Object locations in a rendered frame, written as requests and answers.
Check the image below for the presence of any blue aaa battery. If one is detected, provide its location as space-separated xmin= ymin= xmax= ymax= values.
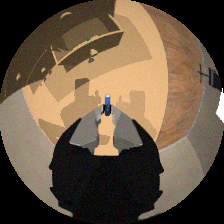
xmin=105 ymin=94 xmax=111 ymax=116

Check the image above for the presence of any tan wooden chest of drawers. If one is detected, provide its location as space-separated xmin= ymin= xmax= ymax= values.
xmin=0 ymin=0 xmax=116 ymax=104

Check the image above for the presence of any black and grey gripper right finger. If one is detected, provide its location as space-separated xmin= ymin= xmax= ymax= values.
xmin=110 ymin=104 xmax=164 ymax=174

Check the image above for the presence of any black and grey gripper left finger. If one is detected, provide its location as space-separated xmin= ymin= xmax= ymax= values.
xmin=49 ymin=104 xmax=105 ymax=171

